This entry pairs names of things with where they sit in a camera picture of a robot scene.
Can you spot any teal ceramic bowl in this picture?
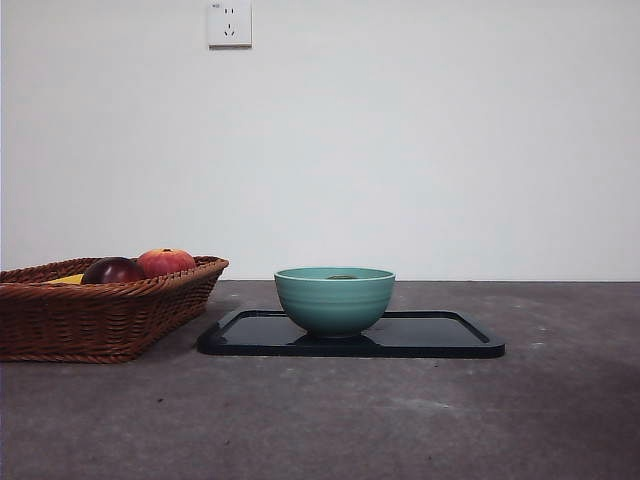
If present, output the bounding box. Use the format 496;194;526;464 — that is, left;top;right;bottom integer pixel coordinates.
273;267;397;340

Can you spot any dark rectangular tray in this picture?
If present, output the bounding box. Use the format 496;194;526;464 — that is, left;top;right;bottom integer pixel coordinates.
196;309;506;359

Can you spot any red apple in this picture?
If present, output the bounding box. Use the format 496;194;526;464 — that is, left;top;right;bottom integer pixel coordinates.
136;247;196;278

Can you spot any dark red plum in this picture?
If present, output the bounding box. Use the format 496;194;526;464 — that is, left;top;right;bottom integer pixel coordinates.
80;256;146;285

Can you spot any brown wicker basket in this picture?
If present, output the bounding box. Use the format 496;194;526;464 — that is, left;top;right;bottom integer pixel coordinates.
0;255;230;364

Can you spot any white wall power socket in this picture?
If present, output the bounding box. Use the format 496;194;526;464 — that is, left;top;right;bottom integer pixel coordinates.
208;0;253;50

